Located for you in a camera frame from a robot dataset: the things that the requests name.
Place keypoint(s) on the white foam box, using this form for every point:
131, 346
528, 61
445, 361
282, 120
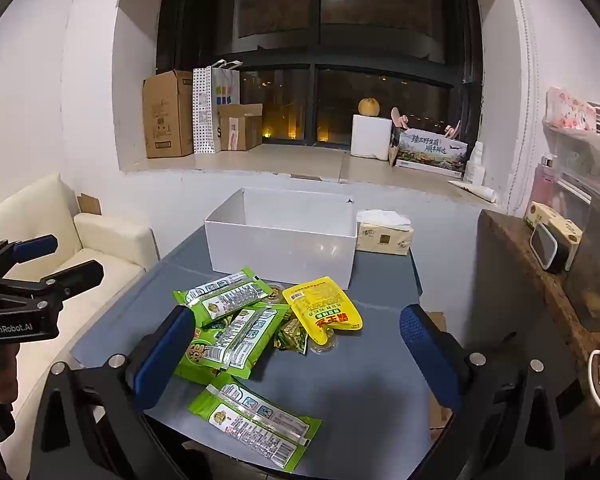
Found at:
370, 137

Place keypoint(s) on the green and white box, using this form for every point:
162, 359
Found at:
547, 212

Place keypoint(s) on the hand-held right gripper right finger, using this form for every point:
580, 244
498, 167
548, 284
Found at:
424, 352

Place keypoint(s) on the yellow tissue pack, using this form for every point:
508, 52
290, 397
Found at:
380, 241

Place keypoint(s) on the dark glass jar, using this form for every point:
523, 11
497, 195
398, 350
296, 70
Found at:
597, 270

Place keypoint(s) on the pink bottle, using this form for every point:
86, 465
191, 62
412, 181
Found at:
545, 185

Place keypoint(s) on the cream sofa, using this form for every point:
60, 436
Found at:
105, 240

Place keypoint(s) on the large green snack bag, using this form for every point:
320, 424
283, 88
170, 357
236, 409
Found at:
202, 356

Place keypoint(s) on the small white clock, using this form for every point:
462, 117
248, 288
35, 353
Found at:
545, 249

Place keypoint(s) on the small green candy packet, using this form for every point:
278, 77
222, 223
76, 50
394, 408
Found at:
290, 335

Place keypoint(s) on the landscape printed box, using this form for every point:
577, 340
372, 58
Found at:
430, 152

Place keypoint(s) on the yellow pomelo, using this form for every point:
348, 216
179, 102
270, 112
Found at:
369, 107

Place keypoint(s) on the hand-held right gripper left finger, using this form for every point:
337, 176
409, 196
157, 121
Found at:
164, 357

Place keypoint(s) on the white bottle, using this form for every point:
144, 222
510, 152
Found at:
475, 166

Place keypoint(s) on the white paper bag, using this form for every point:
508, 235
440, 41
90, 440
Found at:
225, 87

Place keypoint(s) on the white wall rack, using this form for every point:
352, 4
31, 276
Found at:
580, 170

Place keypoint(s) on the white rolled tube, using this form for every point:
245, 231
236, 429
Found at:
472, 191

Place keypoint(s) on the dark window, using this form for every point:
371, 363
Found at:
310, 20

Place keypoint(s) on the small cardboard box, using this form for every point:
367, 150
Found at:
242, 127

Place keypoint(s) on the wooden counter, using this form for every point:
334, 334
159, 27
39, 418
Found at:
520, 280

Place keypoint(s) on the brown cardboard piece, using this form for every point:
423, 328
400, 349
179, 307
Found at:
88, 204

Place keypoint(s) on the green snack packet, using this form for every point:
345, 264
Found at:
250, 420
225, 297
253, 332

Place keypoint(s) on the yellow snack pouch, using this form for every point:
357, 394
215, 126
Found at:
325, 310

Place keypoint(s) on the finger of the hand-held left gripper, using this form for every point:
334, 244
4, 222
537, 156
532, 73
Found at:
75, 276
35, 247

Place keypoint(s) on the large cardboard box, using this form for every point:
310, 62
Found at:
167, 115

